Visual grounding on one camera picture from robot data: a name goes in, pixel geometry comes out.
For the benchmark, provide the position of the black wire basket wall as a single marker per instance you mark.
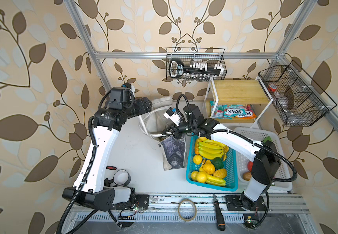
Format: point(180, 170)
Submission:
point(210, 55)
point(307, 100)

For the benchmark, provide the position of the teal plastic basket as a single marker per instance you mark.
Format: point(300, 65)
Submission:
point(229, 164)

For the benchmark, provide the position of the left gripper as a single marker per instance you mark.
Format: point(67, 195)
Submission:
point(147, 107)

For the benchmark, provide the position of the green bell pepper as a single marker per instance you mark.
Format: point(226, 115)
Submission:
point(217, 163)

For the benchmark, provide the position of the red tomato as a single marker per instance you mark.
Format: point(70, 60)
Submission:
point(250, 165)

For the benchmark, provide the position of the brown potato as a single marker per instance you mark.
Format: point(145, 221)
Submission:
point(247, 176)

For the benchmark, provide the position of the banana bunch upper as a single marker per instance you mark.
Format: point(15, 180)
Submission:
point(210, 149)

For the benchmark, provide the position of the black tape roll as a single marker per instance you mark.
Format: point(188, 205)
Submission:
point(122, 178)

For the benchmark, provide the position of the small yellow lemon left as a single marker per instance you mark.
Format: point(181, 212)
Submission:
point(197, 159)

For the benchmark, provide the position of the red handled screwdriver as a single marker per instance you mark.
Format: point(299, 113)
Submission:
point(111, 168)

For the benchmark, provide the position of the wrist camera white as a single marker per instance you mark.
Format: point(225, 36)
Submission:
point(172, 115)
point(130, 86)

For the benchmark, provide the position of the plastic bottle red cap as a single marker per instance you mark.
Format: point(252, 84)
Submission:
point(280, 100)

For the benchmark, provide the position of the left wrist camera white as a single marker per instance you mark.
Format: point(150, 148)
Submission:
point(130, 86)

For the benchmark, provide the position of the white wooden two-tier shelf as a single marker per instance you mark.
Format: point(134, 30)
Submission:
point(252, 92)

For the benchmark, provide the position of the banana lower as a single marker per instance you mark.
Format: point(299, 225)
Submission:
point(215, 181)

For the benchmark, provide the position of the white plastic basket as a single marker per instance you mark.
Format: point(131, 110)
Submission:
point(242, 161)

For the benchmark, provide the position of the black wire basket back wall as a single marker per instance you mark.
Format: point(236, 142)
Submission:
point(210, 55)

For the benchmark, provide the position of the black handled screwdriver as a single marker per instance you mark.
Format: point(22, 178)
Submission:
point(219, 217)

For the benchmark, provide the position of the cream canvas tote bag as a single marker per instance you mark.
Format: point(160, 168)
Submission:
point(154, 125)

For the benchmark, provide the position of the aluminium frame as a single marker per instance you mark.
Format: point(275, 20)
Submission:
point(288, 38)

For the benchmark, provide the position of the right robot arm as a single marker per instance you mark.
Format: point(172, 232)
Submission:
point(266, 161)

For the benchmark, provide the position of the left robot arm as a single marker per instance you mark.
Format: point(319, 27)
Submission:
point(89, 190)

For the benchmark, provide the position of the yellow lemon bottom left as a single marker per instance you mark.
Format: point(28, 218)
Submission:
point(200, 177)

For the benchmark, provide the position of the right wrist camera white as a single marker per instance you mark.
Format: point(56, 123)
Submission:
point(172, 115)

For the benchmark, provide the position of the Fox's candy bag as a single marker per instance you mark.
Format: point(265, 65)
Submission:
point(235, 111)

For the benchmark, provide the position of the yellow textured fruit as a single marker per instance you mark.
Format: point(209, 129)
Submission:
point(209, 168)

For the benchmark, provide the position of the clear tape roll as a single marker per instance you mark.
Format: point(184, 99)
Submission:
point(187, 210)

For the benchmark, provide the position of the black wire basket right wall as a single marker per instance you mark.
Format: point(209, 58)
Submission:
point(307, 100)

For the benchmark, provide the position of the black socket tool set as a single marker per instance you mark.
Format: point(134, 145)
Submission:
point(194, 71)

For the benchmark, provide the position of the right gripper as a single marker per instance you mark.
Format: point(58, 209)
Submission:
point(174, 131)

